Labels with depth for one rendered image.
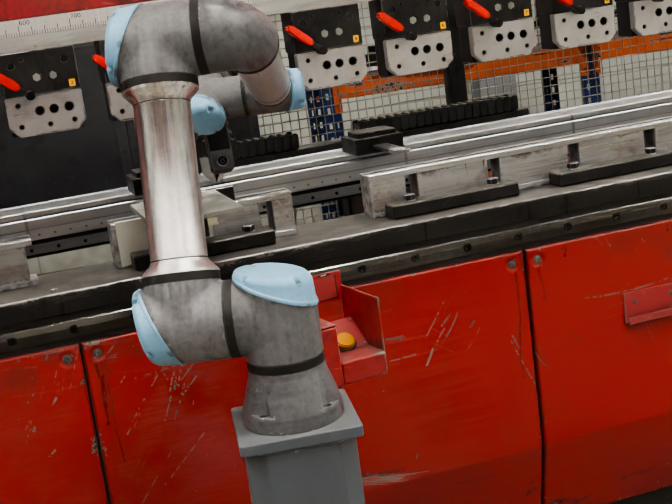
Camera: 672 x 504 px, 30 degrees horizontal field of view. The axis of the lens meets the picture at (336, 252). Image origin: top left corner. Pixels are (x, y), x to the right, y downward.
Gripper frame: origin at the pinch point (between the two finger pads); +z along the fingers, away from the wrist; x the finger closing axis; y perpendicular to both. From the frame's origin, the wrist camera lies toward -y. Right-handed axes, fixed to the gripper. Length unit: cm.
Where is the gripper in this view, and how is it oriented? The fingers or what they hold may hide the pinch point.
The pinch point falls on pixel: (216, 179)
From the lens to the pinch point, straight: 256.5
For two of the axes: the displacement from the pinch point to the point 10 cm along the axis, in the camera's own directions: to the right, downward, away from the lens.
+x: -9.5, 2.3, -2.1
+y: -3.1, -7.4, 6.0
